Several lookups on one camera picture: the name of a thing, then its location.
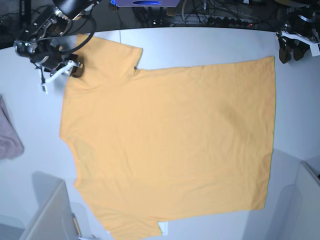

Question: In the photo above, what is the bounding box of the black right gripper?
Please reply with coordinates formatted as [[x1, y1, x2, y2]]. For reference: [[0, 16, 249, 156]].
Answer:
[[29, 44, 84, 78]]

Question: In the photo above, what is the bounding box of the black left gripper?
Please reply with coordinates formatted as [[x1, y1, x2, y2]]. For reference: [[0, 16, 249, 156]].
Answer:
[[276, 22, 316, 64]]

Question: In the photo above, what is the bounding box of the orange T-shirt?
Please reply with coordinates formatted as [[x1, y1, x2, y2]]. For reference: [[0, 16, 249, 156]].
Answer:
[[59, 37, 276, 240]]

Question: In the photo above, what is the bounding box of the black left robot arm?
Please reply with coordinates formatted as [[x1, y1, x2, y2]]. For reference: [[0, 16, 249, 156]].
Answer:
[[276, 0, 320, 64]]

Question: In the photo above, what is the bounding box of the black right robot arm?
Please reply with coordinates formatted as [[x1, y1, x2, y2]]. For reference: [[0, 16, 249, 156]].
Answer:
[[13, 0, 100, 83]]

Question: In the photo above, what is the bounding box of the black power strip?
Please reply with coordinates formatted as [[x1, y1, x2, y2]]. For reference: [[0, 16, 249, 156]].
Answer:
[[206, 16, 254, 28]]

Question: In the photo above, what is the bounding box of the purple device with blue oval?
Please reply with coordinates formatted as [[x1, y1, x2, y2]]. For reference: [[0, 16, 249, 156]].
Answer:
[[114, 0, 180, 8]]

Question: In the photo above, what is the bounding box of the pink cloth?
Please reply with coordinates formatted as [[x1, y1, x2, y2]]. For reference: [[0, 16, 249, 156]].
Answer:
[[0, 96, 25, 160]]

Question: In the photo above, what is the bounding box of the orange pencil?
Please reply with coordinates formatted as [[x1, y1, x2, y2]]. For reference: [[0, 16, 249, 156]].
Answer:
[[72, 213, 82, 237]]

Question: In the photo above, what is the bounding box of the grey left bin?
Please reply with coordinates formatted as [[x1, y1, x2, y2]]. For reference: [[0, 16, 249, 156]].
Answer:
[[20, 180, 80, 240]]

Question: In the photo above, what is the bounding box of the grey bin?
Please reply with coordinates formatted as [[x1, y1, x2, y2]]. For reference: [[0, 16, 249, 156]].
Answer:
[[291, 161, 320, 240], [20, 180, 80, 240]]

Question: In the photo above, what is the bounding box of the grey right bin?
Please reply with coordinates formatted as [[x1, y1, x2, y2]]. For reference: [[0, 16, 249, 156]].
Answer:
[[291, 161, 320, 240]]

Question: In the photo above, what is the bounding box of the white table slot plate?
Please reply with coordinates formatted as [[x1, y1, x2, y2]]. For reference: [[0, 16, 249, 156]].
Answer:
[[158, 221, 169, 236]]

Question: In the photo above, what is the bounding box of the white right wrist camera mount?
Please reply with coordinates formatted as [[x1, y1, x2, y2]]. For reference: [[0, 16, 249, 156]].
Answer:
[[36, 60, 76, 94]]

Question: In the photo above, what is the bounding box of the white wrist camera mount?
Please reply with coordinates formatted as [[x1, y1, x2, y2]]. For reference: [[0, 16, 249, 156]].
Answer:
[[36, 60, 76, 94], [276, 30, 320, 57]]

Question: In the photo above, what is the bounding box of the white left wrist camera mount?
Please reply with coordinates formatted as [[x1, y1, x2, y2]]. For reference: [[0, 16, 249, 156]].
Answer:
[[276, 30, 320, 57]]

